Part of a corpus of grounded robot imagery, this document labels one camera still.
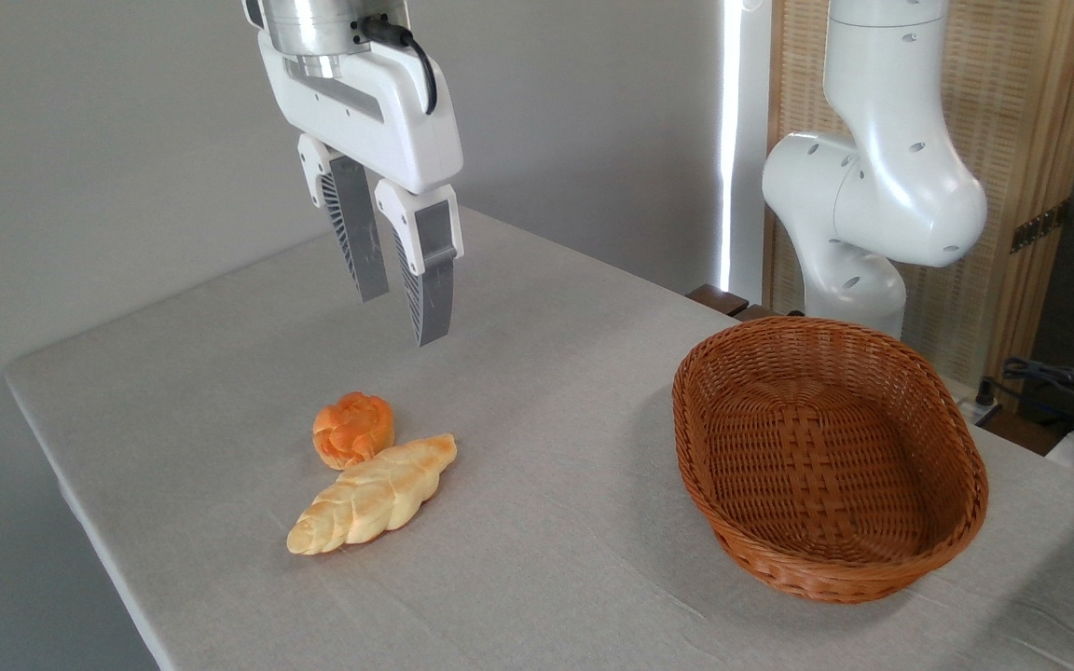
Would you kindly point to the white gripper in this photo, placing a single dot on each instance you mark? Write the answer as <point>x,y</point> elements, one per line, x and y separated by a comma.
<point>388,121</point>

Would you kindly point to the pale braided bread loaf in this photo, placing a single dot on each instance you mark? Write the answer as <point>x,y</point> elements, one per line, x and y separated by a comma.
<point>369,494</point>

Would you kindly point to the orange round bun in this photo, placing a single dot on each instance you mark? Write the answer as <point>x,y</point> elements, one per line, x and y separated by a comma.
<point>351,429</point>

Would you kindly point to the dark brown wooden furniture piece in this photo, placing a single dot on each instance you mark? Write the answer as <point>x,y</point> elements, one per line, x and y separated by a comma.
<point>719,300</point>

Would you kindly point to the grey tablecloth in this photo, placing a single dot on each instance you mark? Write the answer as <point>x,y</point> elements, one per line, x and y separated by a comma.
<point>574,540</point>

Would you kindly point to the brown wicker basket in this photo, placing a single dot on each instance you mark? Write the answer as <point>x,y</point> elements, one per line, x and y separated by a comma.
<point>817,466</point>

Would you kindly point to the white power strip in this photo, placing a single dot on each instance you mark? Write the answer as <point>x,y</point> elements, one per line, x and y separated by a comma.
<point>977,410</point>

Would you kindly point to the wooden rattan folding screen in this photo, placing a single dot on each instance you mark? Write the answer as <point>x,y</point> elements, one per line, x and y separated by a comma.
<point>1012,93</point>

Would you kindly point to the dark metal screen hinge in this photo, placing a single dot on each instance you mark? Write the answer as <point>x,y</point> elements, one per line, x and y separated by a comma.
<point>1039,226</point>

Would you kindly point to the white vertical frame strip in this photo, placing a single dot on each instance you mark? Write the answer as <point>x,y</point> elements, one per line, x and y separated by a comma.
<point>747,140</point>

